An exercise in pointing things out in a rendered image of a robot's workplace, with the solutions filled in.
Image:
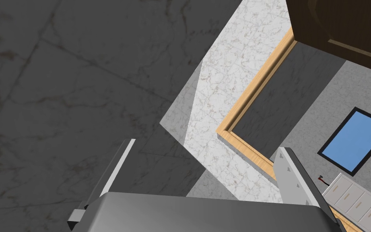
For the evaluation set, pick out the white drawer cabinet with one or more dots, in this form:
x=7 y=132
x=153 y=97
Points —
x=356 y=199

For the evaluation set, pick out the dark brown door leaf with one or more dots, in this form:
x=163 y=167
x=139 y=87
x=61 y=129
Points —
x=343 y=24

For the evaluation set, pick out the black framed window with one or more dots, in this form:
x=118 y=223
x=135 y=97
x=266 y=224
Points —
x=355 y=141

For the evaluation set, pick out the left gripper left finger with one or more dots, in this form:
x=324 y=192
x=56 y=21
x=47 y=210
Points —
x=116 y=170

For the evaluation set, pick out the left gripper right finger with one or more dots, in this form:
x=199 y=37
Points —
x=293 y=180

